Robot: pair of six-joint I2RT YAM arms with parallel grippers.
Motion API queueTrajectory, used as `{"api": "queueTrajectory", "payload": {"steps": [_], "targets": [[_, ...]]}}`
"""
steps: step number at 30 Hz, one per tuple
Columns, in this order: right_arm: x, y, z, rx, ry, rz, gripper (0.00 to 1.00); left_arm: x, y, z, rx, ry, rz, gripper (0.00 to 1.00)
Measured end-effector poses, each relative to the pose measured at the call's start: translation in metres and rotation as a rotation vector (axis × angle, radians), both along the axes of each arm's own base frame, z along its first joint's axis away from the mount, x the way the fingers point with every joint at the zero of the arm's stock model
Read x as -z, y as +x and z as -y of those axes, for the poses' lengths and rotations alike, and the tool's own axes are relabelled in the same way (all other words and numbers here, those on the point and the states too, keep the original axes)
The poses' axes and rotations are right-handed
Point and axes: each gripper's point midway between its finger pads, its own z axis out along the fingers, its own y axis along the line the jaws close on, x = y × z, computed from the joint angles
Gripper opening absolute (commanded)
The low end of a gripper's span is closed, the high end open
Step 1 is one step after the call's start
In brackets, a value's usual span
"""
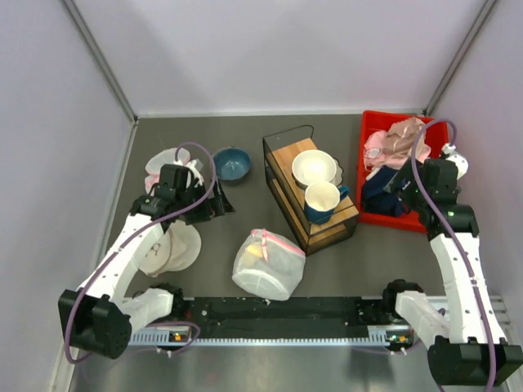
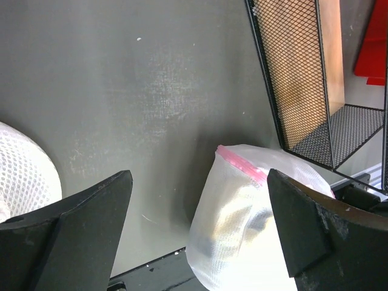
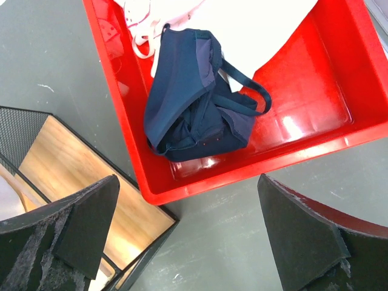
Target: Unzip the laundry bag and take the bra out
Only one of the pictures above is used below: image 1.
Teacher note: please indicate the pink garment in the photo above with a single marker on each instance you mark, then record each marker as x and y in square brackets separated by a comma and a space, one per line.
[375, 157]

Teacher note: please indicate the cream round mesh bra bag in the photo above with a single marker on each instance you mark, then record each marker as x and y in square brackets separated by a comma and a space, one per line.
[175, 251]

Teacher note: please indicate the beige satin garment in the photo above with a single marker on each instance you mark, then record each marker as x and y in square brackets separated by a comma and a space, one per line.
[401, 135]

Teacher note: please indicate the blue and white mug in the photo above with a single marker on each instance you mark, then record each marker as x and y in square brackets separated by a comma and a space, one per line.
[321, 200]

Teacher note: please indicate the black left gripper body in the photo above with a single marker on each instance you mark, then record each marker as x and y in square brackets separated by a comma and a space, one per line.
[191, 197]

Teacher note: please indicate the red plastic bin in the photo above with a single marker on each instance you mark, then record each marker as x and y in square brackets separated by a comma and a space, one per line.
[374, 169]

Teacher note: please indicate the white mesh laundry bag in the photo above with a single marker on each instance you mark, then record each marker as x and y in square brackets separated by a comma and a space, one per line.
[172, 157]
[268, 265]

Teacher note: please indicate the navy blue garment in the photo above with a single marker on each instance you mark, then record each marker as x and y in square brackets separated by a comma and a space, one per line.
[375, 199]

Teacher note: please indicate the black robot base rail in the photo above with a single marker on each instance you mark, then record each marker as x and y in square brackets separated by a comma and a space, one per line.
[297, 322]

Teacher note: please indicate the black wire wooden shelf rack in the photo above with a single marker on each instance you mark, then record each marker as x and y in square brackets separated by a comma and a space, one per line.
[279, 151]

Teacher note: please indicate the white ceramic bowl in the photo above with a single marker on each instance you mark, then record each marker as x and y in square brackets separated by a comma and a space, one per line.
[314, 165]

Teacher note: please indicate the dark blue ceramic bowl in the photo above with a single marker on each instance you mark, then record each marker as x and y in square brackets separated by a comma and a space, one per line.
[232, 164]

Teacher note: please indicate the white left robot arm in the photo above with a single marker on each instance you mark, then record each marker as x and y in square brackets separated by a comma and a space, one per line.
[158, 237]

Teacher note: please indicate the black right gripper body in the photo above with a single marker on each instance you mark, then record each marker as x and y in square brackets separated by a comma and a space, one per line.
[408, 195]

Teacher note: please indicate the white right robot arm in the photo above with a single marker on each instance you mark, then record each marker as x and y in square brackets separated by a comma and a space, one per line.
[465, 346]

